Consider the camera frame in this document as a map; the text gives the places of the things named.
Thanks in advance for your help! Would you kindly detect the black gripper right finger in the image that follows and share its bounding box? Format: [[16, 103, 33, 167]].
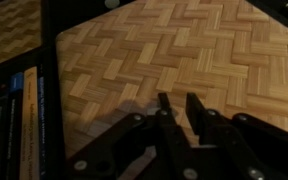
[[185, 92, 288, 180]]

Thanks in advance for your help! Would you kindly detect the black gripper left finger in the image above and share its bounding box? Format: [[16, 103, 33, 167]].
[[65, 92, 202, 180]]

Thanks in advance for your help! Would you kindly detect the thin navy book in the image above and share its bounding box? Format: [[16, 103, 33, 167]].
[[37, 73, 48, 180]]

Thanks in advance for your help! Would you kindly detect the tan book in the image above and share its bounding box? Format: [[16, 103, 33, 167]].
[[18, 65, 40, 180]]

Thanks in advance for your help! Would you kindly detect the black book with blue band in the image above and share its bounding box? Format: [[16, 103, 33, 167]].
[[7, 71, 25, 180]]

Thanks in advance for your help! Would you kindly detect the dark blue book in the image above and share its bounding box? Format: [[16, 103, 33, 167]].
[[0, 93, 12, 180]]

